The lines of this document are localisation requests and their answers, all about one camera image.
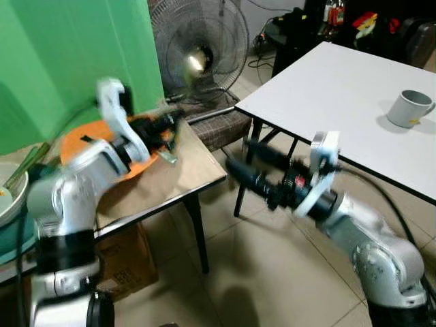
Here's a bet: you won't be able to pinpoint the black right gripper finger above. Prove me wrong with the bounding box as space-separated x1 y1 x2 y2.
225 157 279 202
245 139 296 175

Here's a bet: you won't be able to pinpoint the orange round plate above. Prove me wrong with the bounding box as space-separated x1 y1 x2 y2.
60 114 179 182

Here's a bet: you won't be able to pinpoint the green utensil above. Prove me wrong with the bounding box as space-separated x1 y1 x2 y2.
159 132 180 165

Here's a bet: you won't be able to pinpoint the small brown wooden table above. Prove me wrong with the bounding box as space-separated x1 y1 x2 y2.
0 102 228 275

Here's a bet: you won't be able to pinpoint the brown woven seat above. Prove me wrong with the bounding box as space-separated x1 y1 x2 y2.
184 104 254 152

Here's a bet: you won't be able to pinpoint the black standing fan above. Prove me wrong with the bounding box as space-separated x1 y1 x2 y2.
149 0 251 104

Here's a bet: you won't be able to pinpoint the large white table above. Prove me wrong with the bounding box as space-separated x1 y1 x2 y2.
234 42 436 219

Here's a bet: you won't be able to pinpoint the green cloth backdrop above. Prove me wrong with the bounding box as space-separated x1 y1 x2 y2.
0 0 166 155

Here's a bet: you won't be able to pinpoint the green chopsticks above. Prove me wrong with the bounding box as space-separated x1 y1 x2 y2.
2 142 52 193

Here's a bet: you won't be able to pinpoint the dark cluttered side table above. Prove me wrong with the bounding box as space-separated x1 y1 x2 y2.
262 0 436 77

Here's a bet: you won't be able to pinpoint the brown cardboard box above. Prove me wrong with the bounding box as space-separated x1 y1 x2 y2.
95 221 159 302

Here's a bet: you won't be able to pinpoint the grey mug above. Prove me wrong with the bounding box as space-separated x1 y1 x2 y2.
386 89 436 129

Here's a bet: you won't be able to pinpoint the white bowl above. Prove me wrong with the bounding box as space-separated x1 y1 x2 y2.
0 162 30 228

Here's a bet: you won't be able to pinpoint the red and yellow toy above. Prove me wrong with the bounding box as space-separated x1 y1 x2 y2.
352 12 379 40

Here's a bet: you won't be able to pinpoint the teal plastic basin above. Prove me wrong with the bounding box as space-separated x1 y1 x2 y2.
0 210 39 266

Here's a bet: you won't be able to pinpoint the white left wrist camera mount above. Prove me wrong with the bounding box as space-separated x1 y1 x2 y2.
95 77 151 165

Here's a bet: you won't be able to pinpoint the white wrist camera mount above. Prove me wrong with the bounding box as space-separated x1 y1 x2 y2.
294 131 341 219
95 77 151 165

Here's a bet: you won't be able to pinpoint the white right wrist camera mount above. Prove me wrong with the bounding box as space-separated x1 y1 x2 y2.
294 131 341 219

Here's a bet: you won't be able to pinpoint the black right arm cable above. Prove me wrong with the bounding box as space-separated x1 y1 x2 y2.
337 166 436 287

